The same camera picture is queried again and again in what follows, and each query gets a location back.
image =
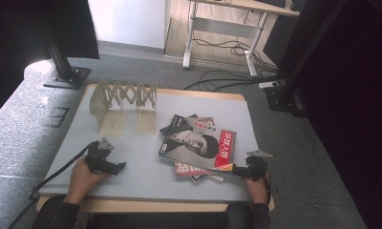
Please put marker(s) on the grey table mat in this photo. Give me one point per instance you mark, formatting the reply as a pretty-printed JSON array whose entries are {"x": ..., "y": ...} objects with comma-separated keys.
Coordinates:
[{"x": 131, "y": 178}]

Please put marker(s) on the black curtain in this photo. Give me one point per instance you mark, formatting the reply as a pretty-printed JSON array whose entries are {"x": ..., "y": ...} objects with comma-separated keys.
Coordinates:
[
  {"x": 364, "y": 95},
  {"x": 20, "y": 25}
]

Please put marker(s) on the dark blue illustrated magazine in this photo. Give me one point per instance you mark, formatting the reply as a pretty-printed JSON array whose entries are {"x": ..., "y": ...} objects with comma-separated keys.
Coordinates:
[{"x": 166, "y": 131}]

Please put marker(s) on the person's right leg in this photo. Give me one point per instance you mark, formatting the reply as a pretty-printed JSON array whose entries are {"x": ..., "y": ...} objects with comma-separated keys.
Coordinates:
[{"x": 240, "y": 218}]

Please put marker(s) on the white power strip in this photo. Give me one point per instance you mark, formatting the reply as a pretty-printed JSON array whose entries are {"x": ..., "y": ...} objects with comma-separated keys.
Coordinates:
[{"x": 268, "y": 85}]

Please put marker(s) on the black computer tower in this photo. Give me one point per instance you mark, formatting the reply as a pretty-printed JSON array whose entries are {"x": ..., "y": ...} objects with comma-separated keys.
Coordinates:
[{"x": 278, "y": 41}]

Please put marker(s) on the wooden table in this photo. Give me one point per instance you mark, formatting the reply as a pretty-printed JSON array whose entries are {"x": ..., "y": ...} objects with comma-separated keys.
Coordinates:
[{"x": 147, "y": 206}]

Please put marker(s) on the black metal stand with baseplate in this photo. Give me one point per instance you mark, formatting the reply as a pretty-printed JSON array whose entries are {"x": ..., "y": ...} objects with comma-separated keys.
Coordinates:
[{"x": 63, "y": 66}]

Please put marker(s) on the black metal frame stand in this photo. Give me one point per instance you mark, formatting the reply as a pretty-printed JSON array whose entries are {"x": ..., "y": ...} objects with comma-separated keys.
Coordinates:
[{"x": 284, "y": 98}]

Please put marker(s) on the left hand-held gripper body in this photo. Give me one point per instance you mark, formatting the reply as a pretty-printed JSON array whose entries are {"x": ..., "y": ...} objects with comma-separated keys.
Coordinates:
[{"x": 98, "y": 157}]

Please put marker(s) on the person's right hand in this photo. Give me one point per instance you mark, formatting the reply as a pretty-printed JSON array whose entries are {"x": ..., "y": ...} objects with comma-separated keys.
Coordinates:
[{"x": 259, "y": 191}]

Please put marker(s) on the person's left hand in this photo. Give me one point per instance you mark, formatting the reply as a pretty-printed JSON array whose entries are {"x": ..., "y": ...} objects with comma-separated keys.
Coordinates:
[{"x": 80, "y": 181}]

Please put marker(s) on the black keyboard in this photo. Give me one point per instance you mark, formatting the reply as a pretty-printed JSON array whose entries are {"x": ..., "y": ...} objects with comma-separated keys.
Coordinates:
[{"x": 271, "y": 2}]

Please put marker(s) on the white-legged wooden desk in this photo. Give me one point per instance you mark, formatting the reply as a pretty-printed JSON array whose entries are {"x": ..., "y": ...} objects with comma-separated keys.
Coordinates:
[{"x": 225, "y": 27}]

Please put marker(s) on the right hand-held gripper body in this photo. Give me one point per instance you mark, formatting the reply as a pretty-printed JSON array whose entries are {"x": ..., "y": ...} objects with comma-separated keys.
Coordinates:
[{"x": 256, "y": 167}]

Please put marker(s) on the portrait magazine with red label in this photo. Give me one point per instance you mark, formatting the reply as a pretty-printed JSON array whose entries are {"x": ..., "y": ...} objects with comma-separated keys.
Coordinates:
[{"x": 195, "y": 143}]

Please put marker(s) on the red-brown magazine with sphere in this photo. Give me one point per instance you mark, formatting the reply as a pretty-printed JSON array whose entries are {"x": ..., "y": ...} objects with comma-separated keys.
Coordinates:
[{"x": 189, "y": 170}]

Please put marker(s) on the wooden expandable book rack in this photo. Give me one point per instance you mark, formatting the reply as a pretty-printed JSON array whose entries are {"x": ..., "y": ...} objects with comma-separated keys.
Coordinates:
[{"x": 128, "y": 93}]

